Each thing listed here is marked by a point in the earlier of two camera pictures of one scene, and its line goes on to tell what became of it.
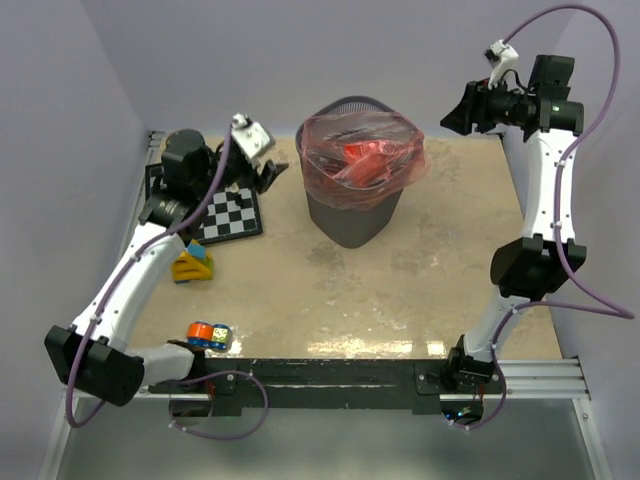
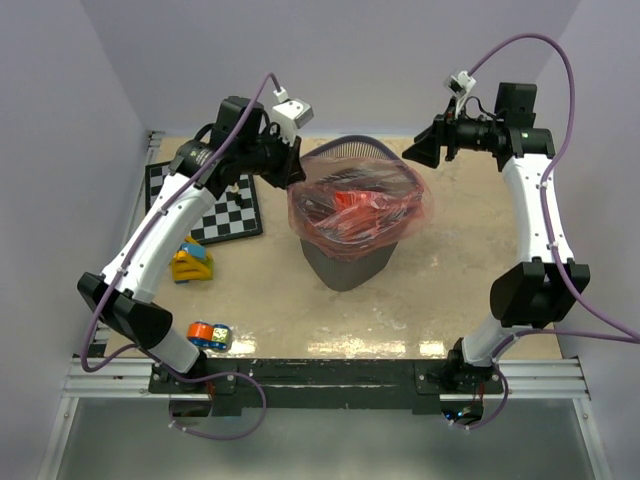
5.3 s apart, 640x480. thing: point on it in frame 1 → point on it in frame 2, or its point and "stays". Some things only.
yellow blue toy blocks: [193, 264] stays
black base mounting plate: [286, 386] stays
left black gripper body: [234, 171] → [273, 158]
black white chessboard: [222, 218] stays
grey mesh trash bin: [354, 227] → [346, 274]
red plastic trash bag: [360, 160] → [353, 208]
